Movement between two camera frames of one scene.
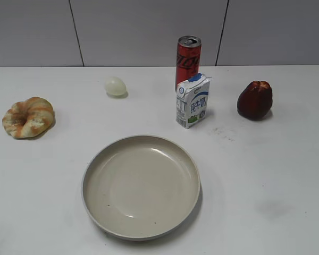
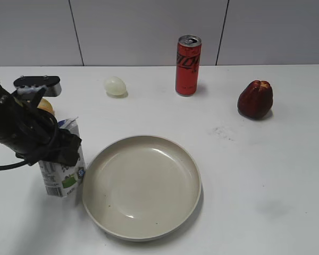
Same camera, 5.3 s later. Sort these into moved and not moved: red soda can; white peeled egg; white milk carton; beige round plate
Moved: white milk carton
Not moved: white peeled egg; beige round plate; red soda can
